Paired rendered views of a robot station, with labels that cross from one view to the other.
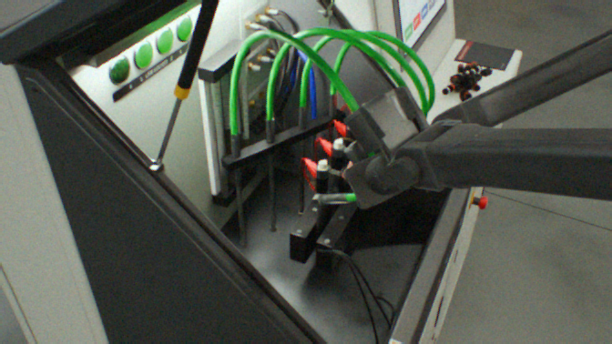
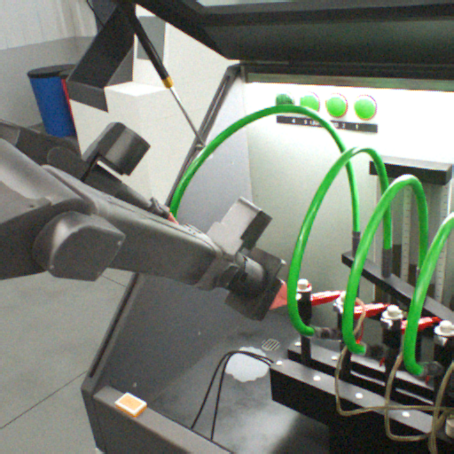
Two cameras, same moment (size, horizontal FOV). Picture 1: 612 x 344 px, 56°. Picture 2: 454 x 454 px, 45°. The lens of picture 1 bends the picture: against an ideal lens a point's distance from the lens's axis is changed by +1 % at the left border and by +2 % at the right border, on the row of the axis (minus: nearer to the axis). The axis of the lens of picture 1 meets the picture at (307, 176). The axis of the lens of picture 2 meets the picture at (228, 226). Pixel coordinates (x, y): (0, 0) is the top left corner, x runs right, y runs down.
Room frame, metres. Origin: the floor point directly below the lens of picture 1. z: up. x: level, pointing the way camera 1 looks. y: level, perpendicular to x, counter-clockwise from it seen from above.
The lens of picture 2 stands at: (1.01, -0.83, 1.64)
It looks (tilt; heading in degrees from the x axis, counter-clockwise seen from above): 25 degrees down; 106
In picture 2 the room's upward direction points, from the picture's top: 6 degrees counter-clockwise
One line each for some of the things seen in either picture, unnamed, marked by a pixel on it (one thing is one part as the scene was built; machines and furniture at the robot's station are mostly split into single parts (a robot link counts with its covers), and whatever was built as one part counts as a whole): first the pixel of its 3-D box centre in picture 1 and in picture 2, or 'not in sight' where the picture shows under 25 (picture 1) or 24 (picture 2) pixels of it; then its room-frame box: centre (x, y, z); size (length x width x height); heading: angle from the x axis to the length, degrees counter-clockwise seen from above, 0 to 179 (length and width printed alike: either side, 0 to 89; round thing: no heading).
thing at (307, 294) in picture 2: (325, 208); (301, 340); (0.89, -0.04, 1.03); 0.05 x 0.03 x 0.21; 66
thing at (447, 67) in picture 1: (463, 96); not in sight; (1.47, -0.45, 0.97); 0.70 x 0.22 x 0.03; 156
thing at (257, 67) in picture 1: (262, 57); not in sight; (1.22, 0.11, 1.20); 0.13 x 0.03 x 0.31; 156
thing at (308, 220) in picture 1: (340, 216); (367, 417); (1.00, -0.08, 0.91); 0.34 x 0.10 x 0.15; 156
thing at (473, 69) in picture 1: (468, 77); not in sight; (1.50, -0.47, 1.01); 0.23 x 0.11 x 0.06; 156
